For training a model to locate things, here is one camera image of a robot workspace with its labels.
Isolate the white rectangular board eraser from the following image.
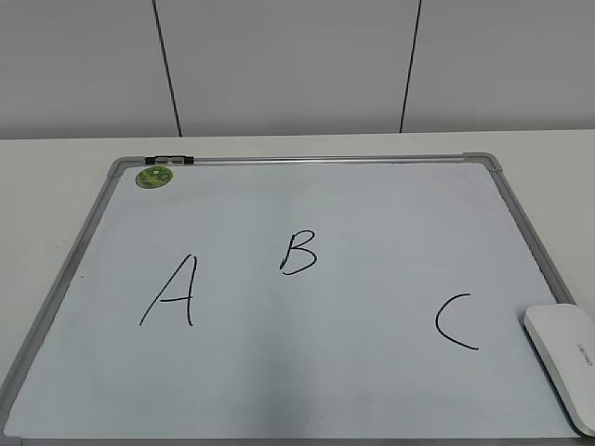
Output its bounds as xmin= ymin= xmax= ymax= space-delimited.
xmin=523 ymin=304 xmax=594 ymax=437

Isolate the round green magnet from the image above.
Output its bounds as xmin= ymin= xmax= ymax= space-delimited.
xmin=135 ymin=166 xmax=174 ymax=190

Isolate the white board with grey frame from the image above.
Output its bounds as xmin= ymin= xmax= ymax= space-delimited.
xmin=1 ymin=153 xmax=591 ymax=445

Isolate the black clip on board frame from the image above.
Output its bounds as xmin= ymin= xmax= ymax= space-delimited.
xmin=144 ymin=155 xmax=194 ymax=165

